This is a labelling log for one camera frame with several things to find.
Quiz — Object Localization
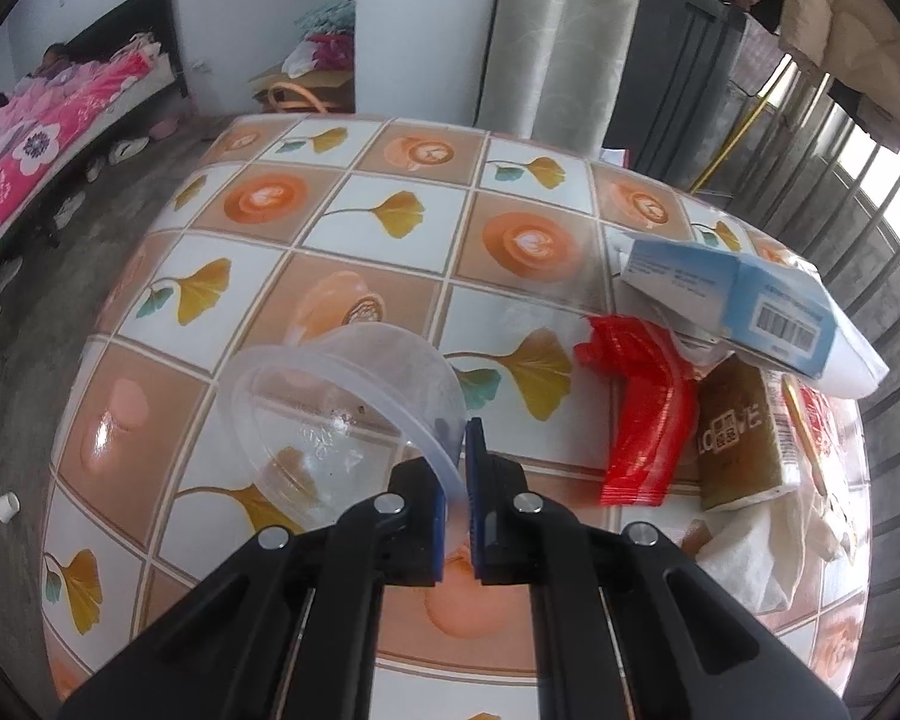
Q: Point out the patterned tile tablecloth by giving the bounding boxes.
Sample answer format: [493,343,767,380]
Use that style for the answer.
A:
[40,114,870,718]

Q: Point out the red plastic wrapper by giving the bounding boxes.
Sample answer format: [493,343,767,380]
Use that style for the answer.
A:
[574,316,697,507]

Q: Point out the pile of clothes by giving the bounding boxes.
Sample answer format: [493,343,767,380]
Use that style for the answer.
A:
[281,0,356,80]

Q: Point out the clear plastic cup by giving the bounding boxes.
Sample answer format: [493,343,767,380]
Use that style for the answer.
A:
[215,323,466,530]

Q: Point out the metal window railing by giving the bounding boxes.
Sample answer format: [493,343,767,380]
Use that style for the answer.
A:
[730,80,900,718]

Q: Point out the pink floral bed quilt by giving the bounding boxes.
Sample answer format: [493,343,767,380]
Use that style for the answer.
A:
[0,34,169,226]

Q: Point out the blue white carton box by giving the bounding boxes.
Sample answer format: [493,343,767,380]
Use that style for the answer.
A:
[622,238,888,400]

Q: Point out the black cabinet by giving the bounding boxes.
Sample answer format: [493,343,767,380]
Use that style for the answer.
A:
[603,0,746,185]

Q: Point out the small white cap on floor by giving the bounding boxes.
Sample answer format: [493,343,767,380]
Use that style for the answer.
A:
[0,493,20,523]

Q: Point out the grey patterned curtain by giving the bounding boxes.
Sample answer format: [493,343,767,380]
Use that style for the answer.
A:
[478,0,640,158]

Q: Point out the black headboard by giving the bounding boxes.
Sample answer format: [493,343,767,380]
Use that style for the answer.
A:
[64,0,190,99]

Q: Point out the white crumpled tissue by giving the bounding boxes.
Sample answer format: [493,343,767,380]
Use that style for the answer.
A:
[694,491,859,616]

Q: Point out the yellow broom handle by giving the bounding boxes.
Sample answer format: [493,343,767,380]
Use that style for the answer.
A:
[689,71,785,195]

